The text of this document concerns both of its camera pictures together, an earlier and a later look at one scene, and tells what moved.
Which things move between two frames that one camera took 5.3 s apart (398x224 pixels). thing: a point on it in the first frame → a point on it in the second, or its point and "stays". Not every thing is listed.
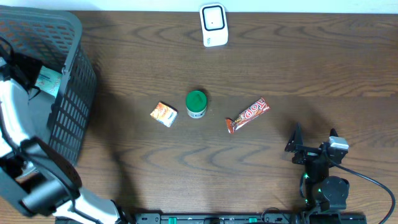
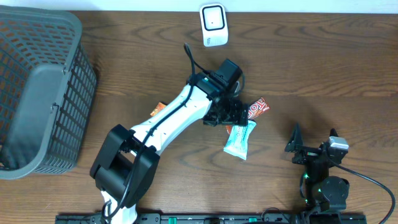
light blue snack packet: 48,81 → 237,144
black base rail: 250,218 stays
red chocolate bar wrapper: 260,106 stays
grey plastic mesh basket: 55,38 stays
